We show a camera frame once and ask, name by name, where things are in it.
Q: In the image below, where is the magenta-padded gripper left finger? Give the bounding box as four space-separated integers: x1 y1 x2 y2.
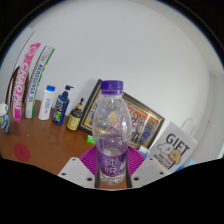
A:
57 144 100 189

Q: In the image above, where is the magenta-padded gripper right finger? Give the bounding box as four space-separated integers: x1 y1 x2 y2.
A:
125 146 167 189

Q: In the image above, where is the purple-capped clear water bottle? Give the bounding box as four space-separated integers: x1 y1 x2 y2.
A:
91 79 133 186

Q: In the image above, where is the small green packet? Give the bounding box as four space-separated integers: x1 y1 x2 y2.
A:
86 134 97 145

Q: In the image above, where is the framed group photo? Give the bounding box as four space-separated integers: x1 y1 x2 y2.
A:
78 78 166 150

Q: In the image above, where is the white paper gift bag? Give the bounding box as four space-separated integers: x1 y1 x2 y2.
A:
148 118 198 173

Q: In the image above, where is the yellow-labelled brown pump bottle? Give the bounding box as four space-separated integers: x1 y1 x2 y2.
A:
66 97 85 132

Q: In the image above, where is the dark blue pump bottle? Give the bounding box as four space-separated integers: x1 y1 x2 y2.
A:
51 84 75 127

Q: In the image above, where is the flat round red coaster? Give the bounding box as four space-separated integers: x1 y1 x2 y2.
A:
13 142 31 163

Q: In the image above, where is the white bottle with blue cap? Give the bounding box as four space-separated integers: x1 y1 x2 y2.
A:
37 85 57 122

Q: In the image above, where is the tall white and blue box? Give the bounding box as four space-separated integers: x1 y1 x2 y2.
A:
24 45 56 119

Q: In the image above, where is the white mug with blue print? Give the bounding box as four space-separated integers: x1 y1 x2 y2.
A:
0 102 11 135

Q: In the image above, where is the tall pink and white box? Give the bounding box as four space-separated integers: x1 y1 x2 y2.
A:
12 42 42 122

